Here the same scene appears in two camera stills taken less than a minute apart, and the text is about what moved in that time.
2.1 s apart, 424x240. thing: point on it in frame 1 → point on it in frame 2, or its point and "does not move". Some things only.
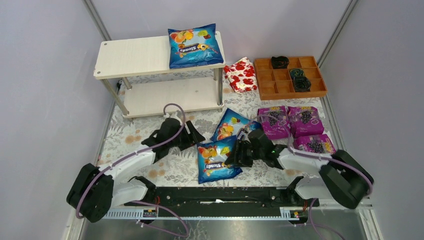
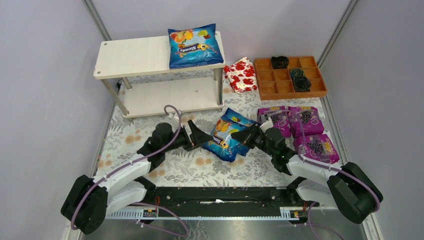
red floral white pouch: [241, 75] does not move
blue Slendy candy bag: [232, 124] does not move
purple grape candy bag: [275, 122] does not move
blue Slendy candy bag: [211, 159] → [223, 145]
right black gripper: [243, 152] → [253, 136]
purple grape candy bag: [320, 144] does not move
